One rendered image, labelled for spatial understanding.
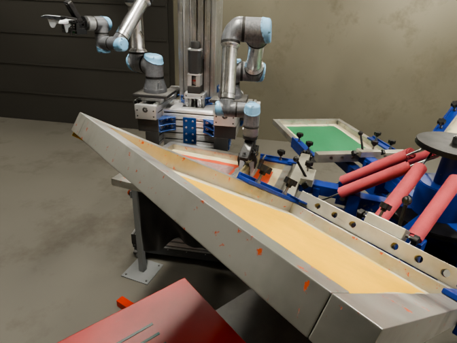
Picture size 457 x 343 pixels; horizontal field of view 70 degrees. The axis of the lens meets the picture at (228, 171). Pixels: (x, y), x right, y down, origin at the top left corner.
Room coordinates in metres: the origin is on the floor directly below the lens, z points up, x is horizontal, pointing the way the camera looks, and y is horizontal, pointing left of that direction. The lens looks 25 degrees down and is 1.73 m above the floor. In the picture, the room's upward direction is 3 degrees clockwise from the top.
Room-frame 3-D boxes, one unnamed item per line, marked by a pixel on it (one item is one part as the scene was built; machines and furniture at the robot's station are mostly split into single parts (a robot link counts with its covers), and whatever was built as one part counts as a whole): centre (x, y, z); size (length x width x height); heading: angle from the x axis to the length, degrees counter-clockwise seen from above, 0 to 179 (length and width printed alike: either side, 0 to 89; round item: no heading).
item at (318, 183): (1.37, -0.43, 1.02); 0.17 x 0.06 x 0.05; 71
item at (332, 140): (2.10, -0.72, 1.05); 1.08 x 0.61 x 0.23; 11
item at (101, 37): (2.00, 0.75, 1.56); 0.11 x 0.08 x 0.11; 57
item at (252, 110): (1.52, -0.10, 1.31); 0.09 x 0.08 x 0.11; 178
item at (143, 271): (1.86, 0.60, 0.48); 0.22 x 0.22 x 0.96; 71
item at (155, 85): (2.16, 0.51, 1.31); 0.15 x 0.15 x 0.10
